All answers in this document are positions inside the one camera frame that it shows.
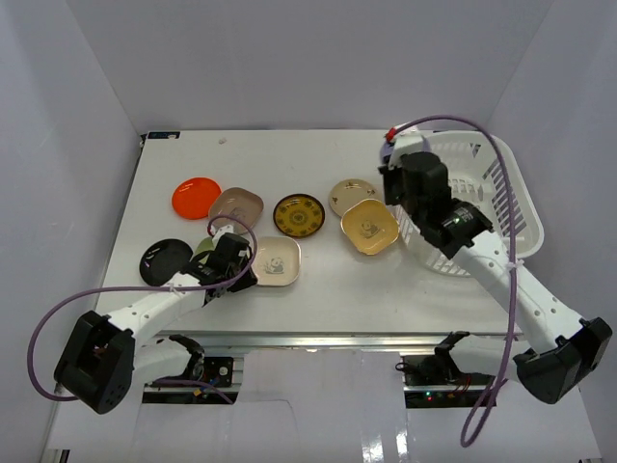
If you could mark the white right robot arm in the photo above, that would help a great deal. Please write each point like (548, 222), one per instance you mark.
(560, 347)

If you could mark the cream square panda plate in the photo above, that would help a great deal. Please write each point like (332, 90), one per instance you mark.
(277, 261)

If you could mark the black round plate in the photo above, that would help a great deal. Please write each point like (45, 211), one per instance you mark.
(162, 260)

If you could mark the orange round plate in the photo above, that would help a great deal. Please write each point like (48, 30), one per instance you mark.
(193, 197)

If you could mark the brown square panda plate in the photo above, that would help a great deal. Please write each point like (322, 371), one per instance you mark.
(239, 203)

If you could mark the green square panda plate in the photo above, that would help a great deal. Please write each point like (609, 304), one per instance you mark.
(203, 250)

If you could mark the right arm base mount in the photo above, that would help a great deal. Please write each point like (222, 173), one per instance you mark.
(428, 385)

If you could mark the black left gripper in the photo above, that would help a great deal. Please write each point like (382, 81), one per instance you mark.
(212, 272)

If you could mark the gold square panda plate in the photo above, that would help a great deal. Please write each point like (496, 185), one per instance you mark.
(370, 227)

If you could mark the beige round plate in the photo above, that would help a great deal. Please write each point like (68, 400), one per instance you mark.
(349, 192)

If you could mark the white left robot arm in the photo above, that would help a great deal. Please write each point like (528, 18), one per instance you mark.
(105, 351)

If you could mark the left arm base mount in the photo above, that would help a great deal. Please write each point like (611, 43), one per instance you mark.
(219, 372)

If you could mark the white plastic basket bin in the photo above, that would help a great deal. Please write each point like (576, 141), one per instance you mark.
(474, 175)

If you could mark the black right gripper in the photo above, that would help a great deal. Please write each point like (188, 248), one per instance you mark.
(389, 172)

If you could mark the dark round yellow patterned plate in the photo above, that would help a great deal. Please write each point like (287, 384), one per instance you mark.
(299, 215)

